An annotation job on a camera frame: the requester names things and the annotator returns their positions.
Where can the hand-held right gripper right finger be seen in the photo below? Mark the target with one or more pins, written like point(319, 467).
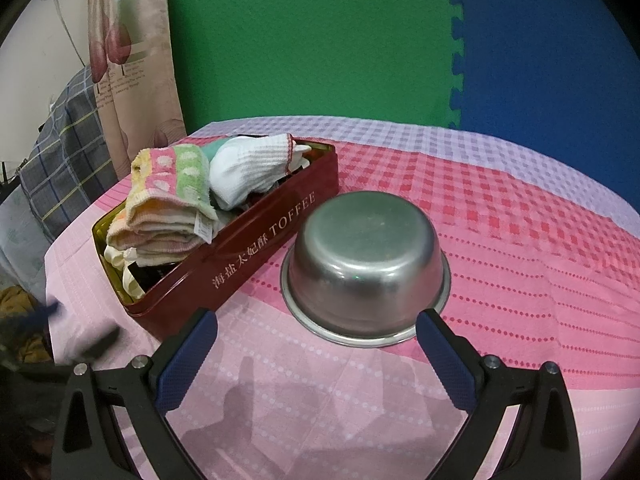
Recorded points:
point(445, 365)

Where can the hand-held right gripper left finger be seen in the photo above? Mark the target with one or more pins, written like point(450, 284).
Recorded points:
point(185, 365)

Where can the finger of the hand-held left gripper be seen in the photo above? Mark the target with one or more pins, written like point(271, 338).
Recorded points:
point(40, 315)
point(97, 341)

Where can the red tin box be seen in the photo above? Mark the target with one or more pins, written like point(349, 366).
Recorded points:
point(260, 250)

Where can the stainless steel bowl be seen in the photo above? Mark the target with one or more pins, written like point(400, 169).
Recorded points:
point(360, 250)

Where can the pastel striped towel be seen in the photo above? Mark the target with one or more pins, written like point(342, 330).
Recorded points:
point(160, 200)

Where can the mustard cloth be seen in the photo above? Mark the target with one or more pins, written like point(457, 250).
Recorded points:
point(20, 302)

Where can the pale grey cloth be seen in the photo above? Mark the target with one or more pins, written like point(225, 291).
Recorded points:
point(20, 240)

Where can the grey plaid cloth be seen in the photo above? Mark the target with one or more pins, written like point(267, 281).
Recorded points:
point(65, 160)

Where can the floral beige curtain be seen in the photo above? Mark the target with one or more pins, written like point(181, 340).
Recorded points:
point(140, 60)

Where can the blue foam mat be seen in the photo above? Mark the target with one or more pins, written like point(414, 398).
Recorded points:
point(550, 60)

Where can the green foam mat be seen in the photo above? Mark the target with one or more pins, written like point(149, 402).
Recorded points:
point(300, 35)

